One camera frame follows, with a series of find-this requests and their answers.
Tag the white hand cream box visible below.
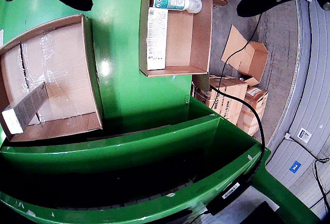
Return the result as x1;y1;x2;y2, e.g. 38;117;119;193
146;7;169;71

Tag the shallow cardboard tray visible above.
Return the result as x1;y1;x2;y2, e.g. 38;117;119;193
0;13;104;142

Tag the open cardboard box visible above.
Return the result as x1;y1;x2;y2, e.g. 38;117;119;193
220;24;270;87

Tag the white teal bottle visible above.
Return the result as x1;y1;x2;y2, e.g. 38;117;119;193
150;0;203;14

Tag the stacked printed carton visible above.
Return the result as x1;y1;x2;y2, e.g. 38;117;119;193
192;75;249;127

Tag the tall white carton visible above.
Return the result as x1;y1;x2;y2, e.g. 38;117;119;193
1;82;49;135

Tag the green metal shelf rack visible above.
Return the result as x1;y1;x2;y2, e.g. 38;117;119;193
0;97;323;224

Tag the black power adapter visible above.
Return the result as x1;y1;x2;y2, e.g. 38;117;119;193
205;179;253;216

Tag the thin black floor cable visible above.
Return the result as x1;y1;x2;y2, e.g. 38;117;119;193
217;13;263;90

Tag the tape-strapped cardboard carton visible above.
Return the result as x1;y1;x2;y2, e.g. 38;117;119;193
236;87;269;137

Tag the white wall label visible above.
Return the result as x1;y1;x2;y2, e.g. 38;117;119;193
299;127;313;143

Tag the black power cable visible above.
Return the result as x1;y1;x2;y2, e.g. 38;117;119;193
209;84;266;174

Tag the blue wall sticker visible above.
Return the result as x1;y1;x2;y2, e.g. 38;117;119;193
289;161;303;174

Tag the black wall cable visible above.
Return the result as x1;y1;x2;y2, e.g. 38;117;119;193
311;156;330;211

